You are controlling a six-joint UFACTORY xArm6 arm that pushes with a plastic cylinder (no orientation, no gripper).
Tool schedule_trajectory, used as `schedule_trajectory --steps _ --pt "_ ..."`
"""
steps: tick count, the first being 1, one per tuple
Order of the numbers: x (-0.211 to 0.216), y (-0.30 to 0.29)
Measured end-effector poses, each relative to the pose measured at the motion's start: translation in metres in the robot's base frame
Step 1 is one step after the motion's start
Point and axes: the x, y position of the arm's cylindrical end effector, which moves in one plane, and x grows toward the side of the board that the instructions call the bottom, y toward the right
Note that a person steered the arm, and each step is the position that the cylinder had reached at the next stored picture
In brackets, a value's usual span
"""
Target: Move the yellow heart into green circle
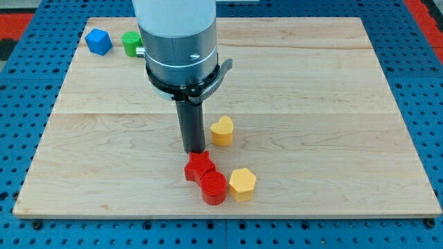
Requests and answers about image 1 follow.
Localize blue cube block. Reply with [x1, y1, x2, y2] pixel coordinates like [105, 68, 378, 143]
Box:
[85, 28, 112, 56]

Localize red cylinder block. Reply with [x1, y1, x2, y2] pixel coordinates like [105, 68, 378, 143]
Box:
[200, 172, 227, 205]

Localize light wooden board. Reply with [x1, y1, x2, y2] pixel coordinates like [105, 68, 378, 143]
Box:
[13, 17, 442, 219]

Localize yellow heart block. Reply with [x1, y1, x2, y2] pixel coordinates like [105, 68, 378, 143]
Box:
[210, 116, 234, 146]

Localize green cylinder block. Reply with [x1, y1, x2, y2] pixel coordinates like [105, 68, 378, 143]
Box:
[121, 31, 143, 57]

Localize red star block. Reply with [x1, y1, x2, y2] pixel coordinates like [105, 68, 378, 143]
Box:
[184, 151, 216, 185]

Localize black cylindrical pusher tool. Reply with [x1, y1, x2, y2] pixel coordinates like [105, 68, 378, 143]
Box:
[176, 101, 206, 154]

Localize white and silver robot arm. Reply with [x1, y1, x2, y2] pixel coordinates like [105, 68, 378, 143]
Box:
[132, 0, 218, 100]

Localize black clamp ring with lever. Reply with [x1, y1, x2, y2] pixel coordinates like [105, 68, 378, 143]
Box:
[145, 58, 233, 106]

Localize yellow hexagon block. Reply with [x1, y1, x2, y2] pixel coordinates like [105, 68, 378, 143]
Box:
[229, 168, 257, 202]

